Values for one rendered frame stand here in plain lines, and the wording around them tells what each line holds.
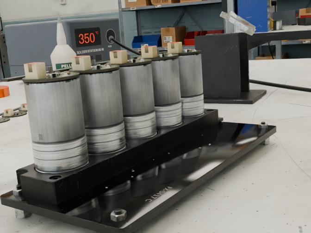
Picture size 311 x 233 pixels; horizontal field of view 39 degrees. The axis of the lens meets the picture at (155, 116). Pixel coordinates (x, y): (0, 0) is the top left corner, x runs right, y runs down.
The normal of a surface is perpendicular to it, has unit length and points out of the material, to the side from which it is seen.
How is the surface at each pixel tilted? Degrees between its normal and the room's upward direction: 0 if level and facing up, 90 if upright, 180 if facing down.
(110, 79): 90
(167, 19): 90
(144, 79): 90
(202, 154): 0
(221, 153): 0
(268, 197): 0
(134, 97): 90
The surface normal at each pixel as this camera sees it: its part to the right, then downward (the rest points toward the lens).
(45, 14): -0.40, 0.22
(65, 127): 0.54, 0.14
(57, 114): 0.30, 0.18
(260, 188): -0.07, -0.98
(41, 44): -0.60, 0.22
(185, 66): 0.05, 0.21
